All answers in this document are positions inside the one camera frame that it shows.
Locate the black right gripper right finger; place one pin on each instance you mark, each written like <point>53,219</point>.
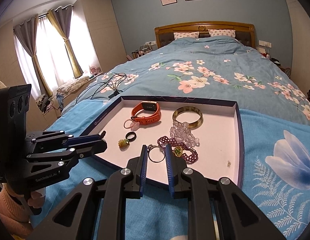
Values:
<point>217,209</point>

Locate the floral pillow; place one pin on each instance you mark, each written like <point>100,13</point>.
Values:
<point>178,35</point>
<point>222,32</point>

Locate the left forearm peach sleeve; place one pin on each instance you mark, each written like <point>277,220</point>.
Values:
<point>13,215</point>

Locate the orange smart watch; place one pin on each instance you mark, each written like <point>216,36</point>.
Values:
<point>146,113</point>

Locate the blue floral duvet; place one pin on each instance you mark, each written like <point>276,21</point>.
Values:
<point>217,67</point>

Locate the left grey gold curtain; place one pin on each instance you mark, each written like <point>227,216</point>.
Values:
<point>26,33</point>

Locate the light blue floral cloth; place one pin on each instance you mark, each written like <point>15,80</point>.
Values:
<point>276,163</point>

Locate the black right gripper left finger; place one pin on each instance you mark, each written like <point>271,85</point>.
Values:
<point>96,209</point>

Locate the left hand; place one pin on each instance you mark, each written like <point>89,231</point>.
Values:
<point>36,199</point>

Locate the left bedside table clutter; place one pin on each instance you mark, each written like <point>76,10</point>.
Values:
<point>143,50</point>

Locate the right grey gold curtain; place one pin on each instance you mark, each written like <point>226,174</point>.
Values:
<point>60,18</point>

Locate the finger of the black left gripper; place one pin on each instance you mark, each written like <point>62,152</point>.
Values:
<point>68,152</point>
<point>57,136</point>

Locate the navy shallow cardboard box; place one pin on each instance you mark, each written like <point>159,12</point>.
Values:
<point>175,139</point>

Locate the left floral pillow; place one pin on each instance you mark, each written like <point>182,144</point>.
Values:
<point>178,35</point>

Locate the right bedside table items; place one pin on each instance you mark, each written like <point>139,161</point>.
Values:
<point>264,48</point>

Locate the right floral pillow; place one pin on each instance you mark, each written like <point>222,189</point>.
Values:
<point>222,32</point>

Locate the grey gold curtain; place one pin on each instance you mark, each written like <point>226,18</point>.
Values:
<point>60,18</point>
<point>26,33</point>

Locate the tortoiseshell bangle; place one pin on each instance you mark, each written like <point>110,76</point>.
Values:
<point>190,114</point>

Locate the wooden headboard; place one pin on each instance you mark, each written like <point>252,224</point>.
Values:
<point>244,32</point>

